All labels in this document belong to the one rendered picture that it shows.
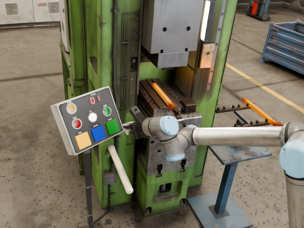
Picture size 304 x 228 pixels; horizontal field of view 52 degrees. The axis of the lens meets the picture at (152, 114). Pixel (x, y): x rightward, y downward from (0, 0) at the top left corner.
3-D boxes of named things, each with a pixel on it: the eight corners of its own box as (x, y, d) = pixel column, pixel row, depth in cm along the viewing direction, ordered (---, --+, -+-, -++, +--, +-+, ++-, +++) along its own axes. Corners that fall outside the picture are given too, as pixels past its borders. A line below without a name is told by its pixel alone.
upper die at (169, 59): (187, 65, 192) (188, 51, 187) (157, 68, 185) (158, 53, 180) (161, 43, 225) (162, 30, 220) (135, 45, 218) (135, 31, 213)
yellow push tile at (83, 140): (91, 144, 166) (87, 131, 164) (80, 150, 161) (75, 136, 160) (89, 144, 167) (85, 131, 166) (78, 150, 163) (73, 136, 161)
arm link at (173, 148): (191, 152, 150) (183, 129, 147) (178, 164, 142) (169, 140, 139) (176, 153, 156) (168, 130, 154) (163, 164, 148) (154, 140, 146)
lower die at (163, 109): (180, 114, 211) (181, 103, 206) (153, 118, 204) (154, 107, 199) (157, 87, 243) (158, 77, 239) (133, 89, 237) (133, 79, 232)
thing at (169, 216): (201, 224, 246) (201, 223, 245) (131, 244, 226) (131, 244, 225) (179, 190, 277) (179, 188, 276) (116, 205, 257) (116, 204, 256)
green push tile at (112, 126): (120, 130, 179) (115, 118, 177) (110, 135, 174) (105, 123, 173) (118, 130, 180) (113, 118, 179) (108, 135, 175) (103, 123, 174)
